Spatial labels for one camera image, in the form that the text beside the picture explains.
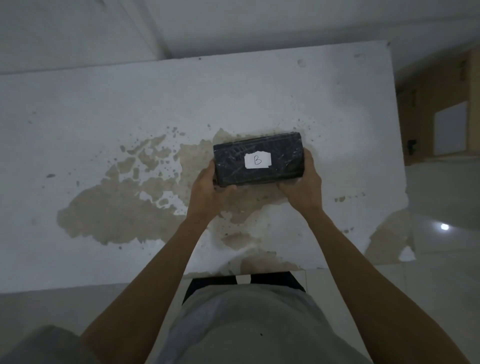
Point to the person's right hand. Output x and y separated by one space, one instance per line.
304 193

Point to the person's left hand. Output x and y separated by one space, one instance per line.
204 197

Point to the person's left thumb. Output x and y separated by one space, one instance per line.
226 190

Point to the person's right thumb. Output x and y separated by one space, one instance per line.
288 184

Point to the black box white label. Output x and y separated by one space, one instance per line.
258 159

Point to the person's right forearm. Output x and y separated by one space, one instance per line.
375 292

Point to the person's left forearm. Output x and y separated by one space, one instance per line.
150 296

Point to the dark trousers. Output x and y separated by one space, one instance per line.
225 283

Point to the grey t-shirt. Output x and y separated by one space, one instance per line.
243 326

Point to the brown cardboard box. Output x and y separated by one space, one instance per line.
423 97

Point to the white sheet on cardboard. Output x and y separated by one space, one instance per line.
451 129

